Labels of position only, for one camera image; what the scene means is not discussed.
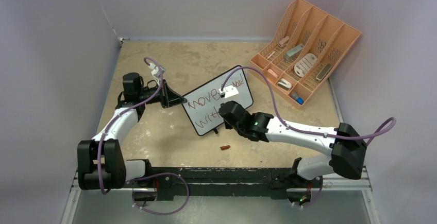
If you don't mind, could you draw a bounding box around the teal staple box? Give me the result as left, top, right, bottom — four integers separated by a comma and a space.
284, 44, 304, 63

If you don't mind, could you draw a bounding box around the black aluminium base frame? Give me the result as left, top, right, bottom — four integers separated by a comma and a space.
70, 166, 373, 203

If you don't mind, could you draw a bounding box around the blue small item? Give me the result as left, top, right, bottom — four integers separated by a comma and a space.
291, 92, 304, 105

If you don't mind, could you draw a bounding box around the brown marker cap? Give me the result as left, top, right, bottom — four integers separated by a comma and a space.
220, 145, 230, 150

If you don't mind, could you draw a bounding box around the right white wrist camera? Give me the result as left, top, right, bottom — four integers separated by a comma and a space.
218, 85, 239, 98

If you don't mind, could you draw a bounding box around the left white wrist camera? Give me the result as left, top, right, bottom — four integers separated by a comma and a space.
149, 63, 166, 83

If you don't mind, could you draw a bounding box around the grey whiteboard eraser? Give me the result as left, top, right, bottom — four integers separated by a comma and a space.
315, 63, 332, 82

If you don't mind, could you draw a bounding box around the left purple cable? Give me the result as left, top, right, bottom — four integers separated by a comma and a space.
97, 57, 190, 216

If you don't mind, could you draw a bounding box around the pink eraser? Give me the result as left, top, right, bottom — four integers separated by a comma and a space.
267, 68, 278, 81

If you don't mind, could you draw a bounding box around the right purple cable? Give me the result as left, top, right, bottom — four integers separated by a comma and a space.
220, 66, 397, 210

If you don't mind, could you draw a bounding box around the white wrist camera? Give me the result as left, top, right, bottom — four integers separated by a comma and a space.
149, 63, 166, 83
218, 85, 239, 98

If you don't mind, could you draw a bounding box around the black-framed whiteboard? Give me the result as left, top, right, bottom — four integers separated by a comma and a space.
182, 65, 254, 136

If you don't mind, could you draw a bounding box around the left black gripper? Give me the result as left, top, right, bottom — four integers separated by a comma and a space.
138, 80, 186, 109

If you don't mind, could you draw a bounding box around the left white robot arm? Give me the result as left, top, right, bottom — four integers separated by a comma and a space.
77, 73, 187, 194

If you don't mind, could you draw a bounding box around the purple cable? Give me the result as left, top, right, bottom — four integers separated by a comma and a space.
220, 66, 397, 210
97, 57, 190, 216

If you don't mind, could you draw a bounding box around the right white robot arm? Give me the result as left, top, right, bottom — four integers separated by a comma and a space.
218, 101, 367, 186

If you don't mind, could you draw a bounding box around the pink stapler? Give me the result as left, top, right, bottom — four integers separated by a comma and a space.
278, 36, 290, 48

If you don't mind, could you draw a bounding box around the peach plastic desk organizer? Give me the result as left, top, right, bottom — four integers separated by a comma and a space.
249, 0, 362, 109

